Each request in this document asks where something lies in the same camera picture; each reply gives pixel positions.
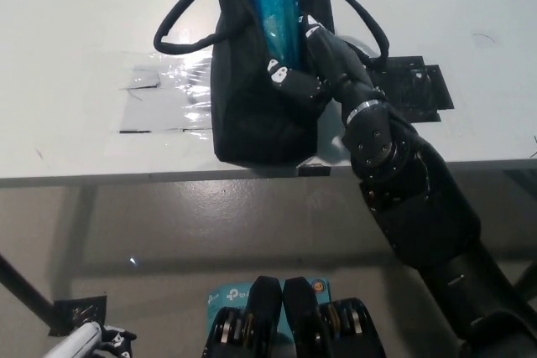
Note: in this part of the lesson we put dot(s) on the large black tape patch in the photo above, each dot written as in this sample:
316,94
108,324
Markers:
419,85

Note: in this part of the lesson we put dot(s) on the black table leg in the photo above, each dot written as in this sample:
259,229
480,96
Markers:
25,286

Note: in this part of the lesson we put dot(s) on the clear plastic tape sheet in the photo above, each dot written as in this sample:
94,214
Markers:
168,98

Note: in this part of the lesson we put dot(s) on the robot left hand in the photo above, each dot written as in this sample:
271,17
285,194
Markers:
117,339

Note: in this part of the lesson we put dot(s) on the black floor tape patch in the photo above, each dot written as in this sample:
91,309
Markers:
77,312

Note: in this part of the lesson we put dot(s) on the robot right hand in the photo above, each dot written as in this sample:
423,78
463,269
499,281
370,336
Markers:
335,64

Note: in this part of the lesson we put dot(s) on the blue plastic-wrapped plate stack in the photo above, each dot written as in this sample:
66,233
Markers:
277,18

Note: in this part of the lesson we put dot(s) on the small black tape strip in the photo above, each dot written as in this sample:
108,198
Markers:
314,170

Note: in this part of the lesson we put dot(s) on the teal tp-link box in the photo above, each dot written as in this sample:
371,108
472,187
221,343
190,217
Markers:
233,297

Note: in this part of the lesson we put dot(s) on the black fabric tote bag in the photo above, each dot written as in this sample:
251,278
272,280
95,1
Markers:
251,123

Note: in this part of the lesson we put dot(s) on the grey tape square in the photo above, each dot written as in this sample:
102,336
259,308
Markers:
144,78

